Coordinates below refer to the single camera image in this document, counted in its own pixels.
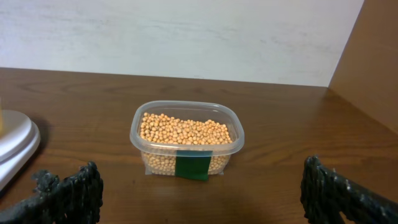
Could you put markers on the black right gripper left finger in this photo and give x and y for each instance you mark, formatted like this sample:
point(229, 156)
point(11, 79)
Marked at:
point(75, 199)

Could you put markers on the clear plastic container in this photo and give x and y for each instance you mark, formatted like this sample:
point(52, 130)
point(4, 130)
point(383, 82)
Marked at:
point(196, 111)

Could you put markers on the white digital kitchen scale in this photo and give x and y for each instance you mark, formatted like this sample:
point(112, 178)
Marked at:
point(20, 138)

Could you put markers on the green tape piece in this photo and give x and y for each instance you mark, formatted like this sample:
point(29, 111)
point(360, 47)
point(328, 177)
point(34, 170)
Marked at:
point(193, 164)

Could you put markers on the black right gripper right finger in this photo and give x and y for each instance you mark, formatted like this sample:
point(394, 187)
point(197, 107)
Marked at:
point(325, 195)

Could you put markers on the soybeans pile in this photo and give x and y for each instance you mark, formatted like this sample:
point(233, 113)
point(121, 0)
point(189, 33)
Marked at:
point(163, 129)

